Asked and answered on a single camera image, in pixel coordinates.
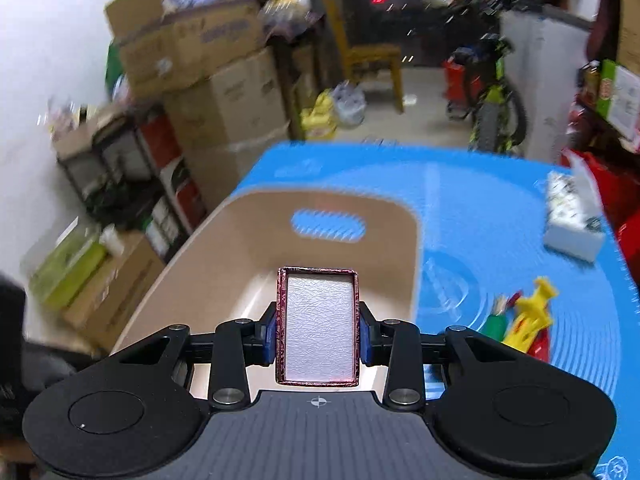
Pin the red-rimmed white box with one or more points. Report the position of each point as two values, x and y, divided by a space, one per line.
317 327

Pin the blue silicone mat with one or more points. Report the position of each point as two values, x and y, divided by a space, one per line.
481 220

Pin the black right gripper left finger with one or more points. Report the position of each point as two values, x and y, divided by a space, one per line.
238 344

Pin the bicycle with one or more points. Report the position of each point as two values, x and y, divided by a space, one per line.
477 87

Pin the wooden chair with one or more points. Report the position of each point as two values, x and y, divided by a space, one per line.
355 61

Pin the black shelf unit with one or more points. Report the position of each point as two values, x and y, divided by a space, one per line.
125 165

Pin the yellow plastic toy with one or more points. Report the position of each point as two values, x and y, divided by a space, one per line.
532 316

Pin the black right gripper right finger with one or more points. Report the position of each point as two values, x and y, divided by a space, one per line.
395 345

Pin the red plastic toy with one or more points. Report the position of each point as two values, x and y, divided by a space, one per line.
541 347

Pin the white tissue box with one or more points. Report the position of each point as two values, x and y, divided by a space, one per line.
575 216

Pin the stacked cardboard boxes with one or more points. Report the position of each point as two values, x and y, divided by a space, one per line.
208 63

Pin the beige storage bin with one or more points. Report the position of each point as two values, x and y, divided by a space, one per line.
229 267

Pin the green round toy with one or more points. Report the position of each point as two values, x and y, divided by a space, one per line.
497 321

